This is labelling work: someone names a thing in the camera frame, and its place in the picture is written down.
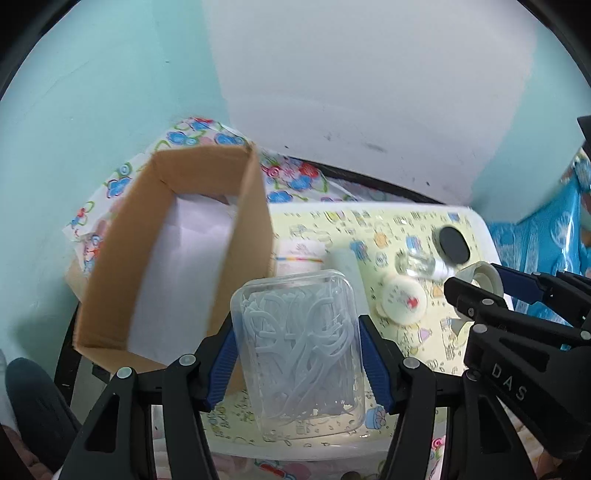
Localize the clear glass pump bottle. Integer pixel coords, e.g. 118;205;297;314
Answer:
396;251;455;281

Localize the black oval compact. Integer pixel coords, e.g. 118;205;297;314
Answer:
433;225;471;266

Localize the clear plastic floss pick box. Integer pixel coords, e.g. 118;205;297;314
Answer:
230;270;366;441

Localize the floral patterned cloth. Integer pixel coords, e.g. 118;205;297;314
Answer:
63;116;362;275

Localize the white paper box liner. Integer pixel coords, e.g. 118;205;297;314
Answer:
127;195;236;365

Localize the white tube with rainbow label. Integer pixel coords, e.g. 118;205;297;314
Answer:
274;239;325;277

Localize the brown cardboard box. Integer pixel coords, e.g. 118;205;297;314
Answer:
73;144;273;372

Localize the dark clothed person leg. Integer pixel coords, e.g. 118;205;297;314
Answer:
5;358;81;479

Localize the white tape roll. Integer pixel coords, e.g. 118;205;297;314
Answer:
452;261;504;322

